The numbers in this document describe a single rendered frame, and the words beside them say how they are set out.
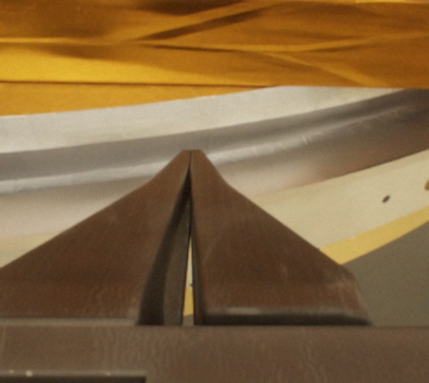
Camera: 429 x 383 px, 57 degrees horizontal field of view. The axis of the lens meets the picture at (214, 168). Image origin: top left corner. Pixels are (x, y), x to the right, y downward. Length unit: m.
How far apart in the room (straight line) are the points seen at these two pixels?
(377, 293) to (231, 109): 0.22
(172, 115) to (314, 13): 0.09
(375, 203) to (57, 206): 0.18
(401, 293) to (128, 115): 0.29
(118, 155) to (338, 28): 0.13
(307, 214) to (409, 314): 0.21
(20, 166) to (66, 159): 0.02
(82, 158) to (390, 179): 0.17
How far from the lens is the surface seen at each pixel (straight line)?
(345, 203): 0.23
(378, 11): 0.22
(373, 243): 0.35
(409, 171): 0.26
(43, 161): 0.23
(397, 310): 0.40
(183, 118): 0.21
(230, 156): 0.24
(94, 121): 0.20
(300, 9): 0.21
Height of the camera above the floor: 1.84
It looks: 36 degrees down
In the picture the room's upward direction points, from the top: 2 degrees clockwise
